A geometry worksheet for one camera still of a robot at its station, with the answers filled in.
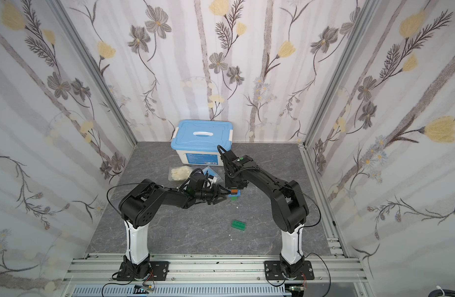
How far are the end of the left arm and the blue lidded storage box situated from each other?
0.67 ft

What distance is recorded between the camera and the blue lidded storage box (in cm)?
100

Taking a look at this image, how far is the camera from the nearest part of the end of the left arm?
0.85 metres
